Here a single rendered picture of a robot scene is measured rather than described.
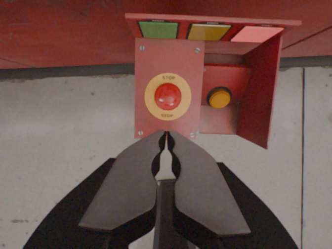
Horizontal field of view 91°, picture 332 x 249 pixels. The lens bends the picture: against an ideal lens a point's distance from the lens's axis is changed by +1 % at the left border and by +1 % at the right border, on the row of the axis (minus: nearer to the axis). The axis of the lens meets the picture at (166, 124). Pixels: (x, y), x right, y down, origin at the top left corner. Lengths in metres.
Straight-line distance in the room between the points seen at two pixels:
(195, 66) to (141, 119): 0.12
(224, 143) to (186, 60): 0.91
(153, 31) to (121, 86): 0.85
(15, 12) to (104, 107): 0.76
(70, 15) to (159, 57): 0.21
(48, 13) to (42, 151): 1.05
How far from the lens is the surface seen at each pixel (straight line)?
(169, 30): 0.24
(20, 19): 0.46
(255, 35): 0.27
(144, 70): 0.27
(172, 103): 0.24
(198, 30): 0.24
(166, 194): 1.01
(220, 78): 0.32
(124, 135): 1.09
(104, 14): 0.39
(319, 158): 1.49
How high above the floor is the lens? 1.04
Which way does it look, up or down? 82 degrees down
